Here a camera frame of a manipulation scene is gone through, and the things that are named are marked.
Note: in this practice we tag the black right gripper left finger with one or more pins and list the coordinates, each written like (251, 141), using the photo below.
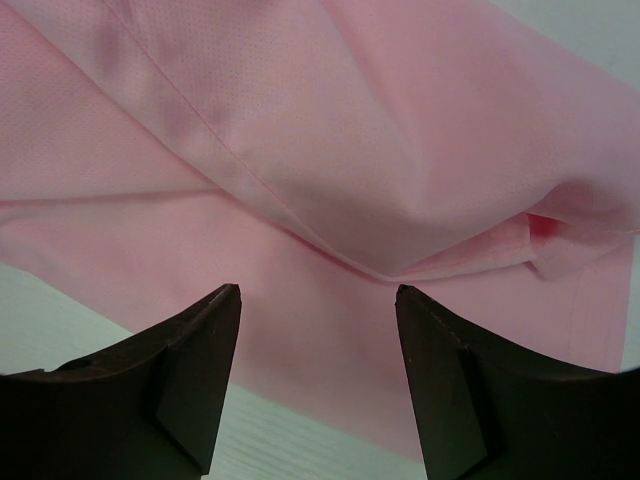
(147, 407)

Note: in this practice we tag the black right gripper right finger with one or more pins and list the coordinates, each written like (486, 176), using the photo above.
(488, 408)

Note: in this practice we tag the pink t shirt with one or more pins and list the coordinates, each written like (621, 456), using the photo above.
(319, 154)

